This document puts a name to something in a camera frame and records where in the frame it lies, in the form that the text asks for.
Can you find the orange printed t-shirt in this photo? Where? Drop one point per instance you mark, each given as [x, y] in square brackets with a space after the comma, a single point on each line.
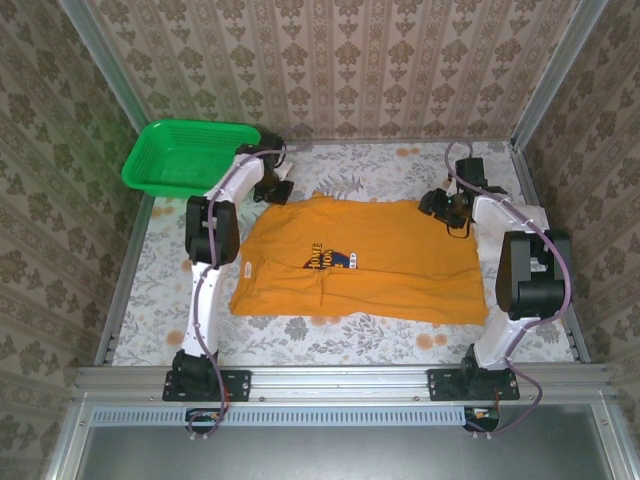
[400, 260]

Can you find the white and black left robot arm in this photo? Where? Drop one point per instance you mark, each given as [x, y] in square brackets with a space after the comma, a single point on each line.
[202, 310]

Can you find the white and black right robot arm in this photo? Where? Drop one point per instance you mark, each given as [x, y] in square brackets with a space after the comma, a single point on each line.
[500, 215]

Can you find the floral patterned table cover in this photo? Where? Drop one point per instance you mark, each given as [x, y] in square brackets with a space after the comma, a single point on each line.
[350, 165]

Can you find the white folded t-shirt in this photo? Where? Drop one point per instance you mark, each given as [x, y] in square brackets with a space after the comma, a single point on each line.
[539, 216]

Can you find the green plastic basket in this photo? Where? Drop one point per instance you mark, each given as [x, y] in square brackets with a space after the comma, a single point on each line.
[175, 160]

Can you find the black controller board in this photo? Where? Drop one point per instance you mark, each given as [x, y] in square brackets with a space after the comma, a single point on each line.
[485, 422]
[205, 422]

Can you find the grey metal panel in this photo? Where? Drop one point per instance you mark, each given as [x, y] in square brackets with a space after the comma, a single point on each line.
[350, 455]

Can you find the aluminium table side rail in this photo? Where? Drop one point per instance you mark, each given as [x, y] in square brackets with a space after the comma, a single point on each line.
[578, 345]
[127, 275]

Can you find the aluminium frame post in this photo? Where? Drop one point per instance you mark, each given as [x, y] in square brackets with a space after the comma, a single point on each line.
[565, 55]
[100, 55]

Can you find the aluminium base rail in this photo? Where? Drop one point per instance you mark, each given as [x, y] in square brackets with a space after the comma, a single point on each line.
[340, 385]

